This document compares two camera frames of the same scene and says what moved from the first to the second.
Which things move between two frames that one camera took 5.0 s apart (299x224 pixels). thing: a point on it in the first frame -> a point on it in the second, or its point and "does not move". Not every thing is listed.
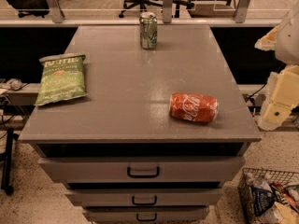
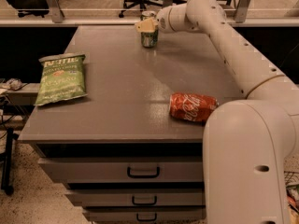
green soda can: [149, 30] does not move
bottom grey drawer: [147, 214] does not move
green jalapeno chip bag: [64, 77] does not move
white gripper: [289, 42] -> [163, 21]
